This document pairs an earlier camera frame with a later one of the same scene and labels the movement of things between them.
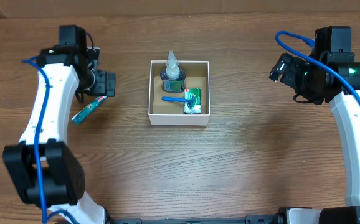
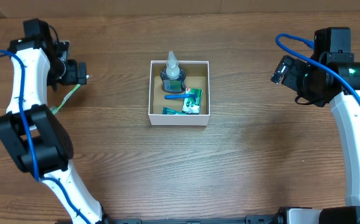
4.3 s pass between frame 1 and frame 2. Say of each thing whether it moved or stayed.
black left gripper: moved
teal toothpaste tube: moved
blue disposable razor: moved
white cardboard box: stayed
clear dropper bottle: stayed
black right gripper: stayed
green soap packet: stayed
